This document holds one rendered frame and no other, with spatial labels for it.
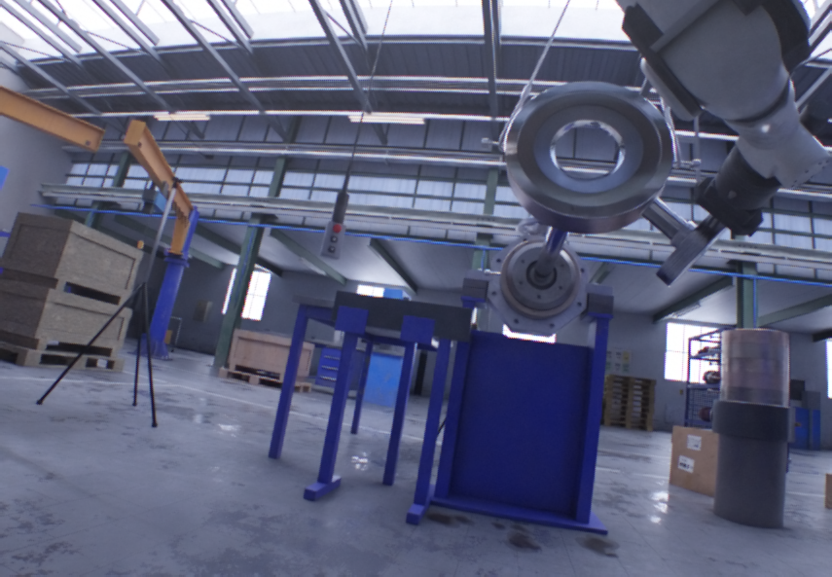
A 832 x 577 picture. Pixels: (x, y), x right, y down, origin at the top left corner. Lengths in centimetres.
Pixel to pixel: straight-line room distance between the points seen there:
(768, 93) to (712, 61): 6
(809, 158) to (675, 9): 31
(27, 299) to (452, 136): 812
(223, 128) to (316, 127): 270
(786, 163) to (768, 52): 25
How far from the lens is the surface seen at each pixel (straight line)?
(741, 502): 301
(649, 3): 45
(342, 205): 160
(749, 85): 48
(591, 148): 1007
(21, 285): 512
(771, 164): 70
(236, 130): 1247
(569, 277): 207
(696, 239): 92
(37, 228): 525
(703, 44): 46
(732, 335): 306
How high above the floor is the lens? 56
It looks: 14 degrees up
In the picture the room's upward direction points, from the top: 9 degrees clockwise
